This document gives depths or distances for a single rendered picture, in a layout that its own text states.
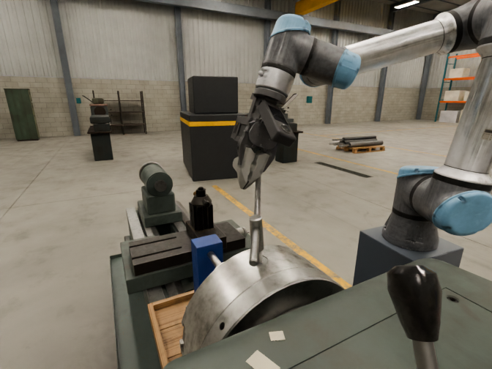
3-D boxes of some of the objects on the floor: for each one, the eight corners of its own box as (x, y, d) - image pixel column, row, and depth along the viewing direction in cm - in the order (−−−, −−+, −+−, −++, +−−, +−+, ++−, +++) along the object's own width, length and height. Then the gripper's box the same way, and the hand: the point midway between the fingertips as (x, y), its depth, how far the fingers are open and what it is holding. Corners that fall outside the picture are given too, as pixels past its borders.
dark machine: (252, 176, 566) (252, 75, 509) (192, 181, 530) (186, 73, 473) (229, 159, 731) (228, 80, 674) (183, 162, 695) (177, 80, 638)
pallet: (364, 146, 931) (364, 142, 927) (385, 151, 856) (386, 146, 851) (334, 148, 886) (335, 144, 881) (354, 153, 810) (354, 148, 806)
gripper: (274, 101, 66) (246, 185, 68) (242, 86, 61) (213, 177, 64) (296, 102, 58) (263, 195, 61) (262, 85, 54) (228, 187, 56)
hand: (246, 184), depth 60 cm, fingers closed
